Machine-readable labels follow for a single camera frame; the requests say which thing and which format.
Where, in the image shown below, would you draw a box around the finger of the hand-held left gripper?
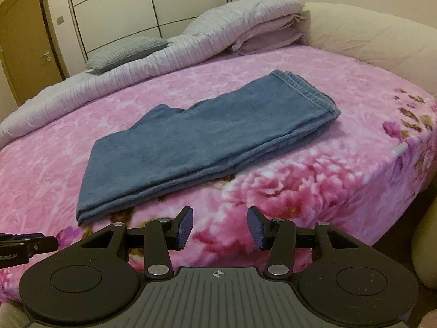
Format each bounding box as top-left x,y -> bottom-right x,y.
0,233 -> 46,240
0,236 -> 59,253

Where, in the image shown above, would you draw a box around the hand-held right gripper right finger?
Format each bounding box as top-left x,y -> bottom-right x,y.
247,207 -> 364,278

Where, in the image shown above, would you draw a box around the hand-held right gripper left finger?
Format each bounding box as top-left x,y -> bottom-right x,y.
80,207 -> 194,280

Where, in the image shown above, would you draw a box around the blue denim jeans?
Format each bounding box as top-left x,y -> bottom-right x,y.
76,70 -> 342,227

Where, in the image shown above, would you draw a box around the cream plastic bucket with lid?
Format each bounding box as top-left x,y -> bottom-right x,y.
411,224 -> 437,288

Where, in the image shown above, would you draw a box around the pink floral blanket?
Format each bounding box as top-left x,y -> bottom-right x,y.
0,43 -> 437,304

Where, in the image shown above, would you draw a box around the white striped quilt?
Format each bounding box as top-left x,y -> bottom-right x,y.
0,0 -> 306,140

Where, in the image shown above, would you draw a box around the grey checked pillow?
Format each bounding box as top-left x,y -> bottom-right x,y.
85,36 -> 174,74

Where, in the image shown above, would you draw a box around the brown wooden door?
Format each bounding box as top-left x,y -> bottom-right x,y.
0,0 -> 65,106

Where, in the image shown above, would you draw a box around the cream padded headboard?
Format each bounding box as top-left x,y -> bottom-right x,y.
302,2 -> 437,96

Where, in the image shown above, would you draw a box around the white wardrobe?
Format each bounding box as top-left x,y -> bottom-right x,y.
63,0 -> 233,60

